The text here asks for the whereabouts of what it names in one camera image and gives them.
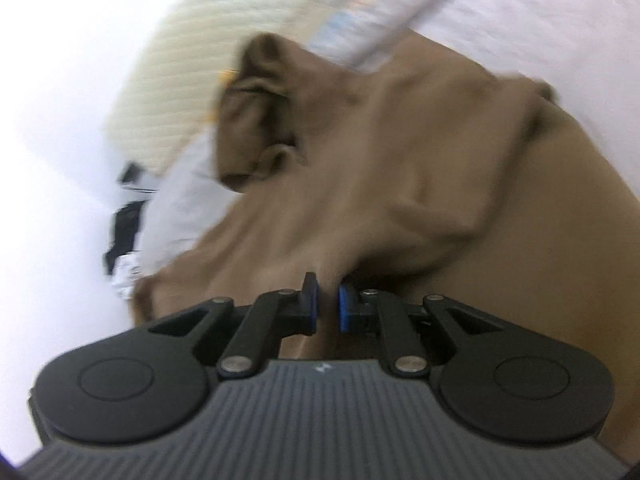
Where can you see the cream quilted headboard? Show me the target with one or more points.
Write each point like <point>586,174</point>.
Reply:
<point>200,60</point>

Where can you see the brown hoodie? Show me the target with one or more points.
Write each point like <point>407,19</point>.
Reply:
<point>425,170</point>

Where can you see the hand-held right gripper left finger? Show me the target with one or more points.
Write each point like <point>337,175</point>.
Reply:
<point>310,305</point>

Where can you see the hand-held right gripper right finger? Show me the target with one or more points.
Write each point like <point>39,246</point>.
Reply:
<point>345,310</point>

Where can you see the black wall socket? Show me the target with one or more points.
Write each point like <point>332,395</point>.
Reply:
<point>137,177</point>

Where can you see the white crumpled cloth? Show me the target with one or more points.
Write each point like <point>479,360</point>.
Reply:
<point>125,275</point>

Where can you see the pile of black clothes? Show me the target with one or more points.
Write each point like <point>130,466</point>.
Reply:
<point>122,235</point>

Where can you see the light grey bed sheet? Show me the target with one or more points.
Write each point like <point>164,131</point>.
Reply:
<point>550,15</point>

